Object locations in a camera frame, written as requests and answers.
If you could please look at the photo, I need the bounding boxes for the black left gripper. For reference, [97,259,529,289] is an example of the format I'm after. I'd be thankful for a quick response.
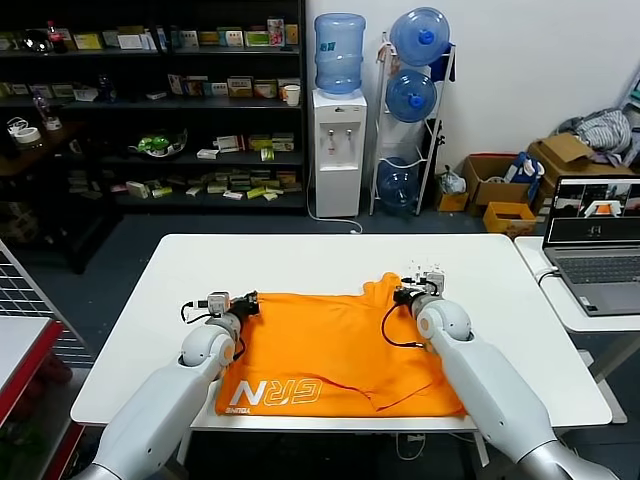
[230,290,262,318]

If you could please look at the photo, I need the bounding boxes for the orange t-shirt white print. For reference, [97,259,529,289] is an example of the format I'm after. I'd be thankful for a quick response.
[214,271,467,419]

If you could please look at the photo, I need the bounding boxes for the grey clothes pile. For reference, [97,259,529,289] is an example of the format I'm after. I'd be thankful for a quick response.
[554,108,634,166]

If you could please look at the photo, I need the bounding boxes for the scattered dark crumbs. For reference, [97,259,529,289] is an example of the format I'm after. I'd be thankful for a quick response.
[407,257,446,274]

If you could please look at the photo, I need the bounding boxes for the small orange cardboard box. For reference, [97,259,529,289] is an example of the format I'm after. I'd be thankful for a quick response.
[433,190,470,214]

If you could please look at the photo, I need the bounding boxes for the blue water jug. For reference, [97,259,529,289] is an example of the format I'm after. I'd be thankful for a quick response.
[388,6,451,68]
[313,13,367,99]
[375,156,421,210]
[384,68,439,124]

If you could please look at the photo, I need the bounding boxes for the white plastic bag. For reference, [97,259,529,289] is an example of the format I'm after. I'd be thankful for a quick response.
[436,168,468,196]

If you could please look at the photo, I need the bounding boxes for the yellow cardboard crate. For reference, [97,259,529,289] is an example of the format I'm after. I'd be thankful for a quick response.
[482,201,537,239]

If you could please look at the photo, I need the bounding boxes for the white water dispenser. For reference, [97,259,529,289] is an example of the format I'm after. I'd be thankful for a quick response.
[312,88,369,219]

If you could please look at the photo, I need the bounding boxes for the black folded stand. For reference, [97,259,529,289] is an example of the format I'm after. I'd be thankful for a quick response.
[423,119,447,176]

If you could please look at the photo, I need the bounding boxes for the white metal jug rack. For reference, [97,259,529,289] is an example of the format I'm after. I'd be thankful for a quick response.
[368,32,457,217]

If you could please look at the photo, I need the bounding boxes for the blue white bag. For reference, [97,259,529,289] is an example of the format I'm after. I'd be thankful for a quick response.
[503,151,546,187]

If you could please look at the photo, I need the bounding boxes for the green fruit bowl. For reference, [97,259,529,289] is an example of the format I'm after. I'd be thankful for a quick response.
[127,128,189,160]

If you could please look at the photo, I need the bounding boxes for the grey open laptop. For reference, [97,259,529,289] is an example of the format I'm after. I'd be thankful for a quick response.
[542,177,640,318]

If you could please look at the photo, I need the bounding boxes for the large open cardboard box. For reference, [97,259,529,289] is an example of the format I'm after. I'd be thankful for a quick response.
[527,132,639,216]

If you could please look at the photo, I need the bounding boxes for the yellow white medicine box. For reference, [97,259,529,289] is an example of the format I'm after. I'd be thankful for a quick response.
[227,76,254,99]

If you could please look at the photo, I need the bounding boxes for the black shelving unit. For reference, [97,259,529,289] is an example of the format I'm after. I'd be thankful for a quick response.
[0,0,309,217]

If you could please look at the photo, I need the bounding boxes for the red framed white cart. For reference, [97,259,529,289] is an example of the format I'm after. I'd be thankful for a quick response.
[0,314,86,480]

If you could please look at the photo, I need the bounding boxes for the dark blue cloth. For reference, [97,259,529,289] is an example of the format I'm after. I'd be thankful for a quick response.
[428,47,457,84]

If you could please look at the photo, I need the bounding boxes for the pale hanging cloth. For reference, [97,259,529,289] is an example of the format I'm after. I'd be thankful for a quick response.
[375,42,401,71]

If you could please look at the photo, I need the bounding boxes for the dark wooden desk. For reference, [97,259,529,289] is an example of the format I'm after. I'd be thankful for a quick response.
[0,121,124,275]

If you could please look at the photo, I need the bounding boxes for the clear bottle pink label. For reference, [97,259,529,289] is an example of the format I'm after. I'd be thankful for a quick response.
[32,94,64,132]

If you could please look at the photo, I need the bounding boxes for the wide white box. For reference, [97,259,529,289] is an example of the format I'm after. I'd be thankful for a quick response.
[117,32,151,51]

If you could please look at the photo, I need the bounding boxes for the cola bottle red label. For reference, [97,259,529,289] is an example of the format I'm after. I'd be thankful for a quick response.
[46,20,69,55]

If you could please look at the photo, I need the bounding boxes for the clear glass bowl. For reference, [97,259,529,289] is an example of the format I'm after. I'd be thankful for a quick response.
[22,28,52,54]

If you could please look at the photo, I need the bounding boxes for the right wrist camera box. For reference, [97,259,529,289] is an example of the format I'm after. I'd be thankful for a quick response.
[405,269,447,298]

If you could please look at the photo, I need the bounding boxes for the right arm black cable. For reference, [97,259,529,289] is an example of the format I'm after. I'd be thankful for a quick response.
[382,299,434,349]

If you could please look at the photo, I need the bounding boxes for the white dispenser power cable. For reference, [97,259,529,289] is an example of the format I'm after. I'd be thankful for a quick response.
[305,159,364,235]

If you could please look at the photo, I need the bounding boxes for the white cable loop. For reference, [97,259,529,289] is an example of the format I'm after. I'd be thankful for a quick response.
[396,432,426,462]

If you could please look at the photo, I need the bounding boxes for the white wire grid panel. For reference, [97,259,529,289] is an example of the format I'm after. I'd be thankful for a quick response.
[0,238,94,369]

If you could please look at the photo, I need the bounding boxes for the white metal frame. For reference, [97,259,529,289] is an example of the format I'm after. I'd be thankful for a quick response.
[619,64,640,131]

